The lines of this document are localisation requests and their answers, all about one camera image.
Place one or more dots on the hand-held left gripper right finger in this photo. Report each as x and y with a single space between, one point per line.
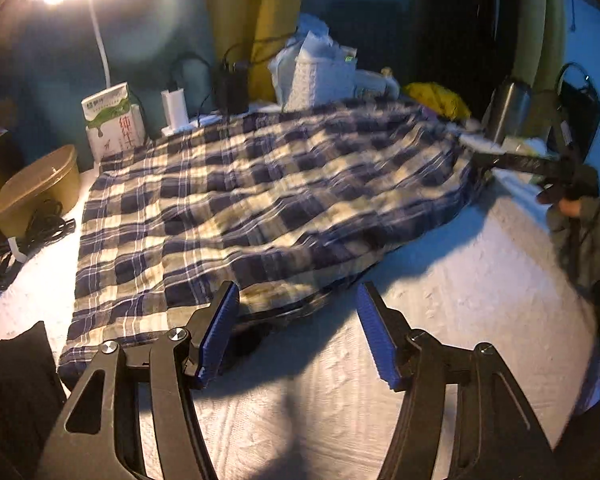
377 340

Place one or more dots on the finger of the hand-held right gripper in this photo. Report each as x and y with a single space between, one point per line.
515 162

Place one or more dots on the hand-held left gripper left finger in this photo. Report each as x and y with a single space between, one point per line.
219 335

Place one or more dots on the plaid flannel shirt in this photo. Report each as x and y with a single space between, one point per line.
205 210

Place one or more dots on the person's right forearm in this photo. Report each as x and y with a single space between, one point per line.
590 240

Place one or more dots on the person's right hand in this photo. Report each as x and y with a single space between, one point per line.
570 207

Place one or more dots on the yellow tissue box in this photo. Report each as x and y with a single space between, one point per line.
522 146

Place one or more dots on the steel tumbler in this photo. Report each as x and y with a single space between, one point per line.
505 110

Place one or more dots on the yellow printed bag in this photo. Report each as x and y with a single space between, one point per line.
435 97

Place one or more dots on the yellow curtain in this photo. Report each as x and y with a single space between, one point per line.
535 20
270 10

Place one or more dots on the small gold ball figurine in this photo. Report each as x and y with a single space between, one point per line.
388 72

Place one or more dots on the white mug with bear print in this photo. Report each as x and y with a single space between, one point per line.
370 85

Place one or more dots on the dark glass window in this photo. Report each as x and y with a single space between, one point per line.
430 20

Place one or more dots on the white plastic basket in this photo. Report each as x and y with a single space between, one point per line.
320 80

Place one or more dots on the black cloth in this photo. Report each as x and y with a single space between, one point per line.
10 385

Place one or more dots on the white power strip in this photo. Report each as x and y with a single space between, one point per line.
207 120

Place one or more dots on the white charger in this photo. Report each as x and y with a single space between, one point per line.
176 110

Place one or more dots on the green and white milk carton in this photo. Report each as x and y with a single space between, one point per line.
110 125

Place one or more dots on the brown lidded food container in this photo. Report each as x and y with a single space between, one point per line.
35 185

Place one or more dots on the white crumpled paper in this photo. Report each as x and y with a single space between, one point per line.
314 24

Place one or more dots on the black power adapter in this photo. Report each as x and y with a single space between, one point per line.
232 90

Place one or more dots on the grey-blue curtain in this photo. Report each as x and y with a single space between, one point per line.
145 35

